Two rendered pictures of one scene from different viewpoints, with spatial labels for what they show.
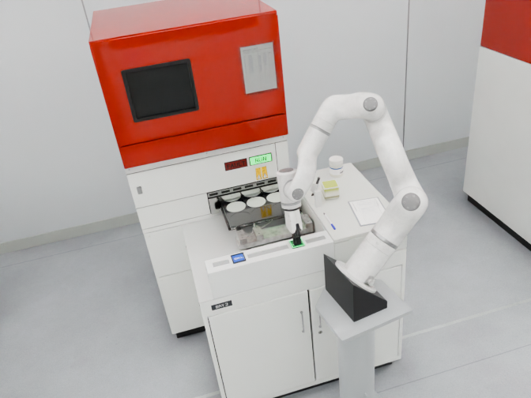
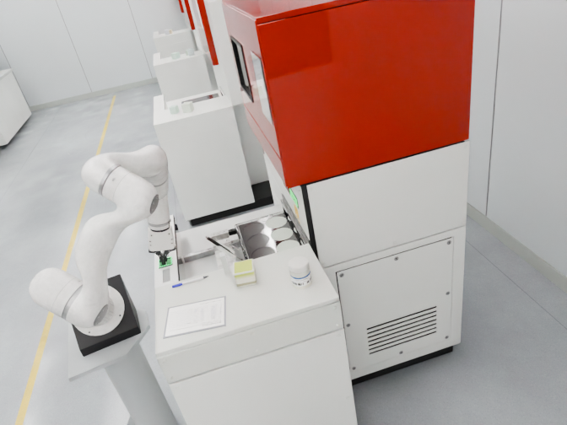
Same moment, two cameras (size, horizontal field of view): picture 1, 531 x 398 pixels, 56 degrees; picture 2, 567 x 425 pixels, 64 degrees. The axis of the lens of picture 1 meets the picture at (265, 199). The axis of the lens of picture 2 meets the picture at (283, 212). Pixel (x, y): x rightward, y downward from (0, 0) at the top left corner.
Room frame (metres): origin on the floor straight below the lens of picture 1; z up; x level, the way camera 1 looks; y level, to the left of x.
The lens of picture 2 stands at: (2.33, -1.62, 2.00)
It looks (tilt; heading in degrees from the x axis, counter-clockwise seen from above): 31 degrees down; 93
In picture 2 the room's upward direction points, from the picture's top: 11 degrees counter-clockwise
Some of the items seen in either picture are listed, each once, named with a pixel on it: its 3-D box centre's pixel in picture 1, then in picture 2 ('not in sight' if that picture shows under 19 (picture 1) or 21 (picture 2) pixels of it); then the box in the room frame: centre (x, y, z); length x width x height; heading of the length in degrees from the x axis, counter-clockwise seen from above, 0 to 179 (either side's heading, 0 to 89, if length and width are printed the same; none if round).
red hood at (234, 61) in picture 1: (187, 70); (335, 64); (2.57, 0.32, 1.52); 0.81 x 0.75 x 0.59; 101
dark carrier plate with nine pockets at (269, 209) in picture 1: (256, 202); (282, 234); (2.22, 0.05, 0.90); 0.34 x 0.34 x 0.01; 12
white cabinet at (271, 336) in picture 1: (292, 299); (254, 341); (1.99, -0.08, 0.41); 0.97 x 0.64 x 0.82; 101
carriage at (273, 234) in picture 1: (274, 234); (225, 259); (1.96, -0.02, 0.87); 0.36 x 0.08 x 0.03; 101
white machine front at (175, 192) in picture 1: (213, 182); (283, 187); (2.26, 0.25, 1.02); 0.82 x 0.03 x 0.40; 101
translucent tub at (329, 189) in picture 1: (329, 189); (245, 273); (2.08, -0.32, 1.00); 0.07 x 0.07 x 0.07; 3
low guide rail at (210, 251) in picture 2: not in sight; (236, 244); (2.00, 0.13, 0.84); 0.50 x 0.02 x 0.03; 11
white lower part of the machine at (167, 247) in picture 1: (219, 242); (362, 268); (2.59, 0.32, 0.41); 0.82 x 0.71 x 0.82; 101
